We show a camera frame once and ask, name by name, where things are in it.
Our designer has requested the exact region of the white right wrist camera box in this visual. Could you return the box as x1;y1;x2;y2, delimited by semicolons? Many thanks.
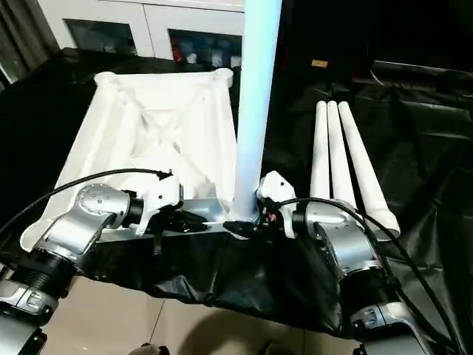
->
257;170;297;240

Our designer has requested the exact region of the white glass-door cabinet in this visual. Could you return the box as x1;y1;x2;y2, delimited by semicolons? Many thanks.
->
36;0;248;72

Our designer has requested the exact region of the white plastic table leg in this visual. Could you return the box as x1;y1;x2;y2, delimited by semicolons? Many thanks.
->
309;101;332;201
326;101;358;210
337;102;401;242
225;0;284;242

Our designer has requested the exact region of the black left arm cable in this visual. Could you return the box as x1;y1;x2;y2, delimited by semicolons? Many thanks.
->
0;168;174;237

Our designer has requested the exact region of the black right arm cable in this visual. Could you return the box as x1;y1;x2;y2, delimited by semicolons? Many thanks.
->
272;197;467;355

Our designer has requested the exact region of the black glossy mat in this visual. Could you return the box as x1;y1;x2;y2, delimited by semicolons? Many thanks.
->
0;47;473;345

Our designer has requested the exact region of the black speaker box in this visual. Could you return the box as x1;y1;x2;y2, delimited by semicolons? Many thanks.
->
279;0;372;95

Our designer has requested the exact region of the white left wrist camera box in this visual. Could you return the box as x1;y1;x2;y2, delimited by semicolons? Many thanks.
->
137;169;185;238

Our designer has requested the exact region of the black glossy tv stand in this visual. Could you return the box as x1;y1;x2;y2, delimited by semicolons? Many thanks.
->
370;58;473;89

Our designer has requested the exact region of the black left robot foot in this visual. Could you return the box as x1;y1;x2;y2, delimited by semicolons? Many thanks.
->
137;342;168;355

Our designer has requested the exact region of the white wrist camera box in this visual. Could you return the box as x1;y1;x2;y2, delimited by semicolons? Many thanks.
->
137;169;185;238
257;170;297;240

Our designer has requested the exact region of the white upturned plastic table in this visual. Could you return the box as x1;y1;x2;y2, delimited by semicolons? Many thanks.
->
20;68;259;254

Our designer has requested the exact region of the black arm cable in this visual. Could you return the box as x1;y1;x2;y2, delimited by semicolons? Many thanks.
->
272;197;467;355
0;168;174;237

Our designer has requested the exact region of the grey curtain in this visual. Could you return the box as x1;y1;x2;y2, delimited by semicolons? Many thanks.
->
0;0;62;88

